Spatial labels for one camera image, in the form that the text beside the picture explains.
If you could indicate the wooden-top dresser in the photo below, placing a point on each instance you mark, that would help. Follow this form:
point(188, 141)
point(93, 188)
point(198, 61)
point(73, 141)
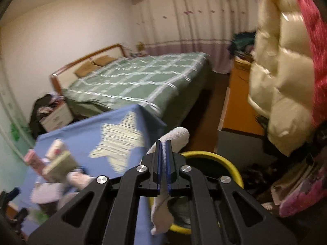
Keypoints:
point(237, 102)

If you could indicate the red dotted puffer jacket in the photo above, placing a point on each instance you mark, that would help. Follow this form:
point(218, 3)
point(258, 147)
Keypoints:
point(315, 35)

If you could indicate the pink fluffy cloth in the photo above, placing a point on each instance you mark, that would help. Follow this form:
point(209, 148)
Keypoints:
point(80, 181)

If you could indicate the white and mauve curtain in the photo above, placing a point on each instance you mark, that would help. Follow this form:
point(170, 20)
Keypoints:
point(194, 17)

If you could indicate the lavender soft item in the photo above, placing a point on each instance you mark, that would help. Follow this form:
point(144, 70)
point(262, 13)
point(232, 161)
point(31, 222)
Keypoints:
point(47, 192)

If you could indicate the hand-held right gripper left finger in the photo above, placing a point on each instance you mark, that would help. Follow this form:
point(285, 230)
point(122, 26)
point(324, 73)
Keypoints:
point(159, 163)

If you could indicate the white and pink carton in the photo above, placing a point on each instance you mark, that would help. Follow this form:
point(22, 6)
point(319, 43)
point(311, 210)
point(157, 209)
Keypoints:
point(55, 148)

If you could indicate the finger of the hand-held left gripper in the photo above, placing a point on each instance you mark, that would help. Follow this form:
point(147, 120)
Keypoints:
point(12, 193)

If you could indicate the small yellow bedside object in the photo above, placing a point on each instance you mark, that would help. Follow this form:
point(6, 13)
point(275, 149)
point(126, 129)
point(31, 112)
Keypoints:
point(140, 46)

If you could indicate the pink floral bag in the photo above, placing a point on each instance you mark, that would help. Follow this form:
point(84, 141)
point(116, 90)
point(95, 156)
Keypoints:
point(299, 199)

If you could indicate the wooden headboard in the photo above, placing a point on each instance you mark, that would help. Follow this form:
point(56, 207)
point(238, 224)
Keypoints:
point(84, 58)

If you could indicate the brown pillow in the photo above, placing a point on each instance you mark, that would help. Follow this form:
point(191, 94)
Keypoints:
point(86, 69)
point(104, 60)

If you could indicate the blue star-print tablecloth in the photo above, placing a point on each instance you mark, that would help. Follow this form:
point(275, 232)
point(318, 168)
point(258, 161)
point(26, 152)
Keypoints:
point(84, 132)

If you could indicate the beige handbag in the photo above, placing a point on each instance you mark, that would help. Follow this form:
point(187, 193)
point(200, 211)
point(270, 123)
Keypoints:
point(286, 186)

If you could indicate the pile of folded clothes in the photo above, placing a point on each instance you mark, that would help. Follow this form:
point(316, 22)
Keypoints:
point(242, 43)

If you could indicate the cream puffer jacket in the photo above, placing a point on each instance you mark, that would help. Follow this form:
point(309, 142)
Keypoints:
point(281, 69)

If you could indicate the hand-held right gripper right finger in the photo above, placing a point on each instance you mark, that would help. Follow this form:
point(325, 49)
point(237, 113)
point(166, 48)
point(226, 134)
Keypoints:
point(167, 163)

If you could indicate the yellow-rimmed dark waste bin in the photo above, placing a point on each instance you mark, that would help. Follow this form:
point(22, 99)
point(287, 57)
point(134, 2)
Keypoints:
point(226, 162)

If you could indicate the bed with green plaid cover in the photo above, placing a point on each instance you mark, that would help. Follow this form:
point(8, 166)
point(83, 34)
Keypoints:
point(143, 76)

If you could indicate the white nightstand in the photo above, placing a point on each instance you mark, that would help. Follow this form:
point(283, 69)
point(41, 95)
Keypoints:
point(58, 118)

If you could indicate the white fluffy cloth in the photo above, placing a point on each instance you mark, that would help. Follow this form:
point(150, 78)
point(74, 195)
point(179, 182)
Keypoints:
point(178, 136)

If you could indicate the dark clothes heap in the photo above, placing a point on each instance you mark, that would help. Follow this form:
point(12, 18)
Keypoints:
point(38, 112)

